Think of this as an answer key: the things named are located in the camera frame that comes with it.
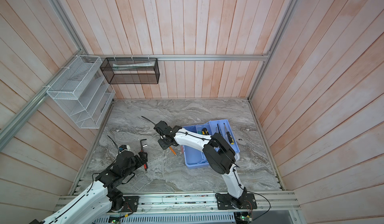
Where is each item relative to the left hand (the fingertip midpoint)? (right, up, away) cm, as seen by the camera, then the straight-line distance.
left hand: (142, 160), depth 84 cm
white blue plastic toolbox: (+30, +1, +2) cm, 30 cm away
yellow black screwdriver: (+45, +17, +6) cm, 49 cm away
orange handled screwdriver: (+18, +4, +3) cm, 19 cm away
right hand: (+12, +9, +7) cm, 16 cm away
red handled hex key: (+1, -4, +1) cm, 4 cm away
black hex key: (-4, +7, +11) cm, 13 cm away
